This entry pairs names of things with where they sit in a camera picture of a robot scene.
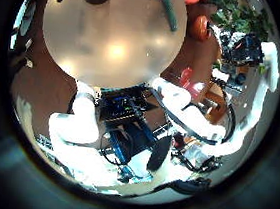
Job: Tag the red object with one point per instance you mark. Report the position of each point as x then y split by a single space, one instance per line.
187 78

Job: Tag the orange round object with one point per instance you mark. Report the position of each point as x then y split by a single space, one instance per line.
200 27

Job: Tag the black equipment pile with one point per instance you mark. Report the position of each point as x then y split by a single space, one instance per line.
248 50

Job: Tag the green leafy plant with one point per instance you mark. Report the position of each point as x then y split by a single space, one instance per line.
244 16

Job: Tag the blue metal cart frame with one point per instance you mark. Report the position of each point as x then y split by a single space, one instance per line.
127 140

